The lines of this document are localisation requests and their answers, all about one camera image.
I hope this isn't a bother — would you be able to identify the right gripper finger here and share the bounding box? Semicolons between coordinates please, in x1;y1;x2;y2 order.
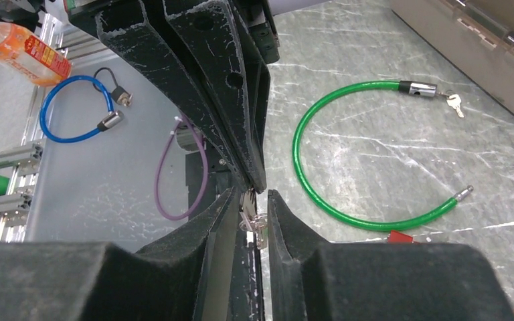
267;190;514;320
0;188;240;320

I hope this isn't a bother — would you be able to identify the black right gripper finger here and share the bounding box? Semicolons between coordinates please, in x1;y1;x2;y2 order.
164;1;270;191
95;1;252;190

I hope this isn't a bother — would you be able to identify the bunch of small keys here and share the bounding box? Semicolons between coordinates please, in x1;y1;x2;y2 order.
239;189;268;249

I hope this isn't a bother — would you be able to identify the red cable padlock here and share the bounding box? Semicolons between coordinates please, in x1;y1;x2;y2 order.
387;231;417;243

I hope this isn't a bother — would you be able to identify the green cable lock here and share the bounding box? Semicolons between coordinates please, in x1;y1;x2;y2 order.
290;80;475;233

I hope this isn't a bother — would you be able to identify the orange drink bottle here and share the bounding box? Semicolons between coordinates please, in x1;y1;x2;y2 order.
0;22;72;87

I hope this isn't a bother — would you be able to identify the blue cable lock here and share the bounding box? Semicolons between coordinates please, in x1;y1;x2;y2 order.
39;67;133;144

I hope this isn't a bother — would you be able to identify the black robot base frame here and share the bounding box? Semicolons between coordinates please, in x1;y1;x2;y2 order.
185;146;244;221

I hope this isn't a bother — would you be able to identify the aluminium rail right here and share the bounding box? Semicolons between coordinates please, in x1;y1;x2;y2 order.
0;13;120;243

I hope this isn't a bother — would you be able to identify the brown translucent toolbox pink handle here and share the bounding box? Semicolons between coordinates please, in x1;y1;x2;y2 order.
390;1;514;114

